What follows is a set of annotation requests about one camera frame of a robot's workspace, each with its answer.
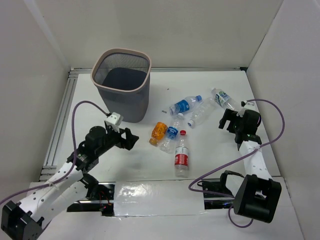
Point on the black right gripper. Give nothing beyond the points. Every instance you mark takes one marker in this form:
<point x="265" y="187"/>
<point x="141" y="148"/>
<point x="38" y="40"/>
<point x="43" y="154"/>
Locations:
<point x="229" y="115"/>

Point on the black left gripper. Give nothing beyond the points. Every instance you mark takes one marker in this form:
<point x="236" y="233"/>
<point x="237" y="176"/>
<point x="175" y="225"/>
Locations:
<point x="122" y="139"/>

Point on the green white label bottle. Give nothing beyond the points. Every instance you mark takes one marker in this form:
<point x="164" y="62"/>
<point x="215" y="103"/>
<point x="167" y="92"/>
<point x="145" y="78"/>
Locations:
<point x="224" y="100"/>

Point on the clear bottle without label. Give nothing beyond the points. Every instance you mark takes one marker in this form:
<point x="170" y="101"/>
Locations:
<point x="202" y="112"/>

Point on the orange drink bottle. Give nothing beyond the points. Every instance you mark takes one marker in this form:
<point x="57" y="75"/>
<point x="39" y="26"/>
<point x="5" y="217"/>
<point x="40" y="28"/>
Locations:
<point x="158" y="133"/>

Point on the blue label bottle white cap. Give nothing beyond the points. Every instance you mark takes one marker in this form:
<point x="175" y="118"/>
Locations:
<point x="167" y="144"/>

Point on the red label bottle red cap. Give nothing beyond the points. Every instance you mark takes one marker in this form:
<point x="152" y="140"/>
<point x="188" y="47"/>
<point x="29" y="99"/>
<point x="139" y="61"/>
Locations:
<point x="181" y="155"/>

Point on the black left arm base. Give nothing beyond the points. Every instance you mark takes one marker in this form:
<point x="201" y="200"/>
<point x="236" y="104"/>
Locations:
<point x="102" y="202"/>

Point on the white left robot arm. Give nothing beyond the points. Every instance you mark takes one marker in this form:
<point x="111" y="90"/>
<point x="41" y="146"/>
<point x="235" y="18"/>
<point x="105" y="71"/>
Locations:
<point x="28" y="218"/>

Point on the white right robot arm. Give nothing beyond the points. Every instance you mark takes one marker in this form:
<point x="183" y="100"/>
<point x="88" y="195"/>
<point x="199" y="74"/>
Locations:
<point x="256" y="194"/>

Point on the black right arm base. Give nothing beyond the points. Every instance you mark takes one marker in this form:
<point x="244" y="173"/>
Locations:
<point x="222" y="199"/>

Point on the grey mesh waste bin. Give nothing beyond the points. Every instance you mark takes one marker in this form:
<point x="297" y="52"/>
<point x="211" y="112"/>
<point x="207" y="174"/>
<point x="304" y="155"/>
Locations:
<point x="122" y="78"/>

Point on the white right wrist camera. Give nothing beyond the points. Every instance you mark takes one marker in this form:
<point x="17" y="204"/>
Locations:
<point x="245" y="105"/>

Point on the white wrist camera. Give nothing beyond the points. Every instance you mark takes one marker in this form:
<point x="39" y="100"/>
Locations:
<point x="114" y="120"/>
<point x="245" y="105"/>

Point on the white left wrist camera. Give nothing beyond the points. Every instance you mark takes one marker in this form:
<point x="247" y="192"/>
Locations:
<point x="114" y="120"/>

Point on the aluminium frame rail left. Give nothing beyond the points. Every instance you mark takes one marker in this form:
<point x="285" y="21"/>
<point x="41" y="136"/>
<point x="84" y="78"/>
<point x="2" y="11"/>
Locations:
<point x="54" y="147"/>

